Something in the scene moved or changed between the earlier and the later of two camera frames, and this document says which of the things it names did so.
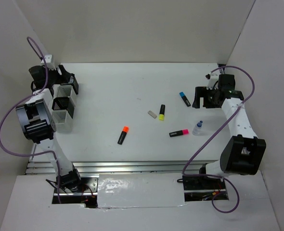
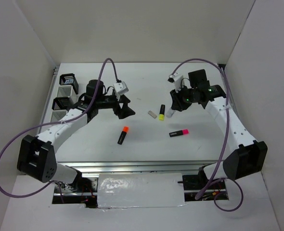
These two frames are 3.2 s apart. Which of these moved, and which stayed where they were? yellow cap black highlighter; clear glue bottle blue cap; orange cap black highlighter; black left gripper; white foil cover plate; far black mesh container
Moved: clear glue bottle blue cap; black left gripper
Stayed: white foil cover plate; yellow cap black highlighter; far black mesh container; orange cap black highlighter
